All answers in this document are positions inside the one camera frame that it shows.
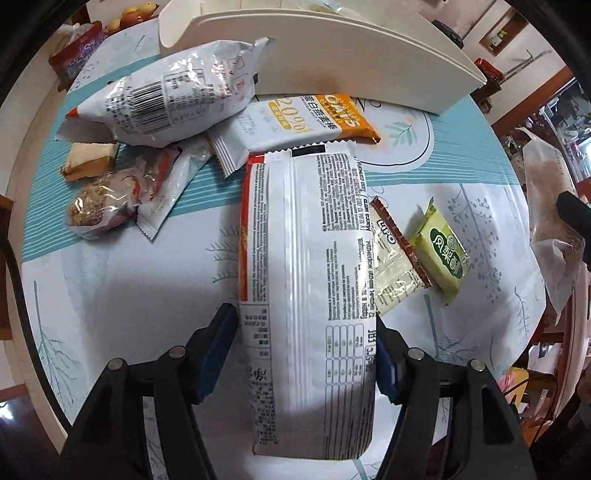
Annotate clear bag printed wafers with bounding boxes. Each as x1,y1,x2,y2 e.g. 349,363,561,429
520,127,585,313

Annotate green pineapple cake packet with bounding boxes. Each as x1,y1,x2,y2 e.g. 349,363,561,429
410,198,470,305

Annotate red striped Lipo packet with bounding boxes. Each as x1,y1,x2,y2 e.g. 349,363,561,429
370,197,432,317

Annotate round nut cake packet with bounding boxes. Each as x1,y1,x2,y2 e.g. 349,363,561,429
65,168,142,240

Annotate large white biscuit package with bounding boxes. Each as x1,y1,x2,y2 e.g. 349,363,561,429
238,141,377,460

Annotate orange white oats bar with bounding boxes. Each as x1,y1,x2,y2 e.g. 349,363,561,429
207,94,381,177

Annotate beige wafer bar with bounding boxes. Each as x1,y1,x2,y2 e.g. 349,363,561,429
60,143,119,182

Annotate silver white snack bag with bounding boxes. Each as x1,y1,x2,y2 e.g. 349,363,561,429
56,37,270,148

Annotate teal striped table runner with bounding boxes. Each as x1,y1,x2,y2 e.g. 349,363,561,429
20,52,523,264

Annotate floral tablecloth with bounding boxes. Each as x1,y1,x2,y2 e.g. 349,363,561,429
23,98,547,479

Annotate white plastic storage bin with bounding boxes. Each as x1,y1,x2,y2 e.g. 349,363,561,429
158,1,486,114

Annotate brown white wrapper packet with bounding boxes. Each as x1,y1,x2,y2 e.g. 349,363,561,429
136,135,213,241

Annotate fruit bowl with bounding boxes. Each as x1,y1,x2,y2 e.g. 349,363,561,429
104,1,159,35

